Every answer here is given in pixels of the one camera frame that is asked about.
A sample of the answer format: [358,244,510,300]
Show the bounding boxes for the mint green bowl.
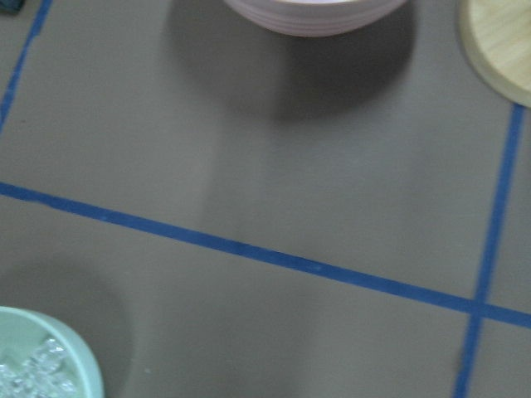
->
[1,306,105,397]

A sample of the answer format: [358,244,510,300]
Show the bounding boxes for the pink bowl with ice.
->
[226,0,406,37]

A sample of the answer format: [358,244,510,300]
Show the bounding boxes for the ice cubes in green bowl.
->
[1,336,80,397]

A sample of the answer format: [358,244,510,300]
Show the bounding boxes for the wooden mug stand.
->
[458,1,530,108]

